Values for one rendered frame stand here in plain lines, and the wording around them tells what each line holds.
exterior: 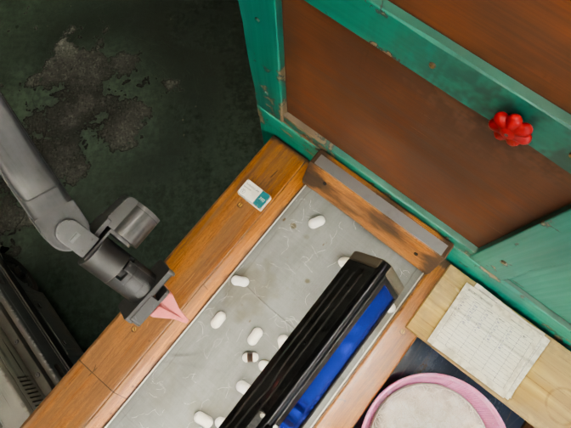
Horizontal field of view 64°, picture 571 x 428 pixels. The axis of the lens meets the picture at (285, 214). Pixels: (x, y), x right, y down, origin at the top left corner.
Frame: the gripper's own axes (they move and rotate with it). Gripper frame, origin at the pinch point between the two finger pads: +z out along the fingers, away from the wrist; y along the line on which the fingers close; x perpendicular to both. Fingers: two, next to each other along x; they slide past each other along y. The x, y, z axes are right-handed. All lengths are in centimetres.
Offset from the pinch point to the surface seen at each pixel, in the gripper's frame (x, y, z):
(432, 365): -13, 23, 44
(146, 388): 8.6, -15.4, 8.5
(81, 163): 123, 8, -14
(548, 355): -29, 37, 46
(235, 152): 94, 50, 20
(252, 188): 10.4, 26.6, -1.7
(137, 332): 11.7, -8.6, 0.8
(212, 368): 3.9, -4.7, 13.9
